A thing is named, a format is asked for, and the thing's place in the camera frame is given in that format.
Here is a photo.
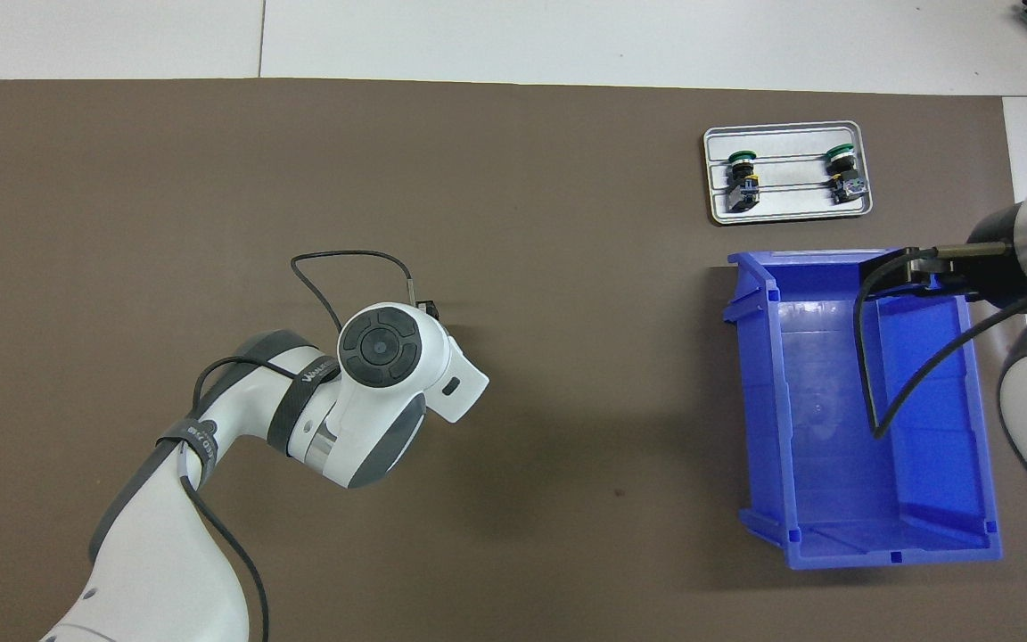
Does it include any brown table mat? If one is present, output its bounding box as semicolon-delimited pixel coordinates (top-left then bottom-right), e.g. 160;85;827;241
0;78;1027;642

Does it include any grey metal tray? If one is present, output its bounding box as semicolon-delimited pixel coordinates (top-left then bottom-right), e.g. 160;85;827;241
702;120;874;226

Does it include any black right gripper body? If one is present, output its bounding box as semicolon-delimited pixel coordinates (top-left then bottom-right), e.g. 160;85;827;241
964;203;1027;309

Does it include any blue plastic storage bin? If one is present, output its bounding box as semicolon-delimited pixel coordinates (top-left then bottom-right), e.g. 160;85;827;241
721;247;1005;572

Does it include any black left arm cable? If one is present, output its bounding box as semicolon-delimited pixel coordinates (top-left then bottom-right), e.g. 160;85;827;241
177;250;418;642

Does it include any green push button switch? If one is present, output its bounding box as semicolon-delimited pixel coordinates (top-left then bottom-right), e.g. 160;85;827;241
725;150;761;213
824;143;867;206

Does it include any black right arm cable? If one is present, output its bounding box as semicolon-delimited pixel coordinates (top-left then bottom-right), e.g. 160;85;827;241
852;243;1027;440

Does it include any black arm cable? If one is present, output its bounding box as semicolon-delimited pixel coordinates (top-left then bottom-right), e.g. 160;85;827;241
852;243;1027;440
177;250;418;642

